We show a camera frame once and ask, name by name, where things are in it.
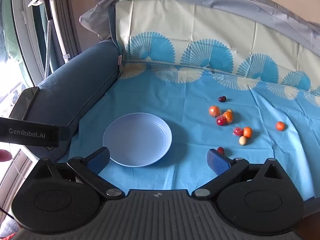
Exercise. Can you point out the black smartphone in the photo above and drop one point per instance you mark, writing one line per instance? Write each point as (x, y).
(25, 103)

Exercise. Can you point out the grey cover sheet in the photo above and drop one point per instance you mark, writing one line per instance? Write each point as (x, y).
(225, 2)

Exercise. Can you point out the light blue plate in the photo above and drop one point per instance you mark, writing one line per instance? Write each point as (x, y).
(137, 140)

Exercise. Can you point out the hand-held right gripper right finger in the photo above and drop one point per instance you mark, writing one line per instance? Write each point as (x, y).
(217, 161)

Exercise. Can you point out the red cloth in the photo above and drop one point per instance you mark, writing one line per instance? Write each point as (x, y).
(6, 237)

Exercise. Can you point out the blue fan-patterned cloth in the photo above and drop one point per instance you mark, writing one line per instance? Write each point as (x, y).
(180, 100)

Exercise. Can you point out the plastic-wrapped mandarin orange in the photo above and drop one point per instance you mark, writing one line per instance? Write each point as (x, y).
(214, 111)

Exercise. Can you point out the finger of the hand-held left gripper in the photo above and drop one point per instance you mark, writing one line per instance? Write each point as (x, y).
(64, 136)

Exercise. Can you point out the white window frame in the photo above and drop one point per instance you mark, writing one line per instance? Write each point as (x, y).
(23, 30)

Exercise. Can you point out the plastic-wrapped red fruit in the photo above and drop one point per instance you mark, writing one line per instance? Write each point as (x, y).
(220, 121)
(237, 131)

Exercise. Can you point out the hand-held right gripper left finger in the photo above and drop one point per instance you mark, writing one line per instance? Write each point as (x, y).
(100, 159)

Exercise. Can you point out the person's left hand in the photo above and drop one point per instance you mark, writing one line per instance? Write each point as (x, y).
(3, 155)

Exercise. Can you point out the hanging clothes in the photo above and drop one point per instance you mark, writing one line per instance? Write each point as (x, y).
(7, 25)

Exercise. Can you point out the dark red jujube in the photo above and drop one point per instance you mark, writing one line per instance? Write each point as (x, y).
(222, 99)
(220, 150)

